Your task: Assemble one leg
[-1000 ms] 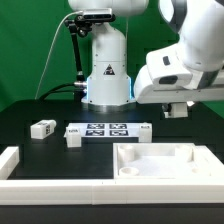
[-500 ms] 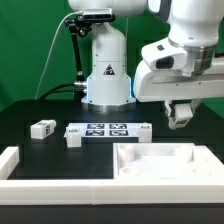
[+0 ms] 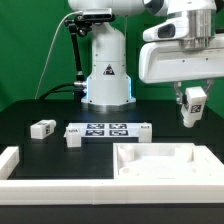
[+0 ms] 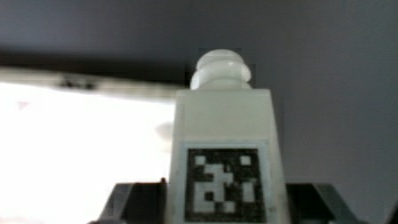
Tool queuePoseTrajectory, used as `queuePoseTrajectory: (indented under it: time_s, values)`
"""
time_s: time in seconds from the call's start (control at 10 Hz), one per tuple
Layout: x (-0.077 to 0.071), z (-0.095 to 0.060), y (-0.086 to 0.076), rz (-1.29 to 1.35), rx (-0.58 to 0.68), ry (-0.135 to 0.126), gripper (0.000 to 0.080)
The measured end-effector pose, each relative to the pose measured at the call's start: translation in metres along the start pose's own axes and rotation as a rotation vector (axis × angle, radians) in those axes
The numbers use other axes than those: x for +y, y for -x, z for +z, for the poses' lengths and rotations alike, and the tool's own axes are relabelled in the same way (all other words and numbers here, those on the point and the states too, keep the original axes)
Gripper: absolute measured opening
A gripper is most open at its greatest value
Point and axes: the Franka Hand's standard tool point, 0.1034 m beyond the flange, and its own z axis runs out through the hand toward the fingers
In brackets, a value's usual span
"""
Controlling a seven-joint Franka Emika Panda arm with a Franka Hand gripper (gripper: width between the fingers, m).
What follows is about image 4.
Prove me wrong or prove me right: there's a white table leg with tag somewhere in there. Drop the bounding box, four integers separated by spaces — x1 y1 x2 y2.
165 49 292 224

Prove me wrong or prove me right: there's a white square tabletop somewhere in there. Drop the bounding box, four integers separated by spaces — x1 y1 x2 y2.
0 66 178 224

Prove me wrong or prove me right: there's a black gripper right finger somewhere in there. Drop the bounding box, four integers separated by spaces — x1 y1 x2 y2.
286 183 368 224

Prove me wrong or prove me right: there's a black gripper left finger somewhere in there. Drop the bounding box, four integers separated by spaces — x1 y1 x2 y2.
87 179 167 224

